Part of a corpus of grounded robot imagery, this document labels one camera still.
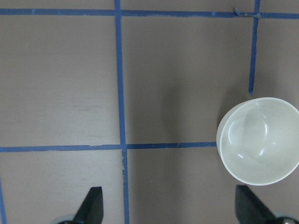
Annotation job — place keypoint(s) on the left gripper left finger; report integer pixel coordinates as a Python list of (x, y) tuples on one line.
[(91, 209)]

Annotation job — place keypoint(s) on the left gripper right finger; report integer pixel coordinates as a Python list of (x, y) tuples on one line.
[(249, 209)]

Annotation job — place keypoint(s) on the white bowl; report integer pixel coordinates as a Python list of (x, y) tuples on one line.
[(258, 141)]

